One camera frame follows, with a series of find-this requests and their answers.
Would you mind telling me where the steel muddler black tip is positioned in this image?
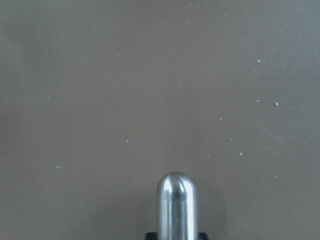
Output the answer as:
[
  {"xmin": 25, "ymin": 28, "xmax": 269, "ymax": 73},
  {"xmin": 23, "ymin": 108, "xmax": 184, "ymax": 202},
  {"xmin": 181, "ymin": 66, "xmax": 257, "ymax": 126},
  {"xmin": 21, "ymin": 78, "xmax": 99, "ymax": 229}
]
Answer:
[{"xmin": 156, "ymin": 172, "xmax": 199, "ymax": 240}]

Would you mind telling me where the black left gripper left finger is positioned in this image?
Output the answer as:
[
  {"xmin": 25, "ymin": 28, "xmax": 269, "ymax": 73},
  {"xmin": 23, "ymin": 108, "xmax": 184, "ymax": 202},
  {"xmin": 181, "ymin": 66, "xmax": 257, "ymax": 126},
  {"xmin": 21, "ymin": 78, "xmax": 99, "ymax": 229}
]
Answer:
[{"xmin": 145, "ymin": 232, "xmax": 157, "ymax": 240}]

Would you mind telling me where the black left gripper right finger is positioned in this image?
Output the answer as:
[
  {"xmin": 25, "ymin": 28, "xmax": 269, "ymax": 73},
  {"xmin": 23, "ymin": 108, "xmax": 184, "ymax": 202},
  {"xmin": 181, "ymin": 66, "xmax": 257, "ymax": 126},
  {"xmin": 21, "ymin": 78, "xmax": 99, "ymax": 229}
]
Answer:
[{"xmin": 198, "ymin": 232, "xmax": 209, "ymax": 240}]

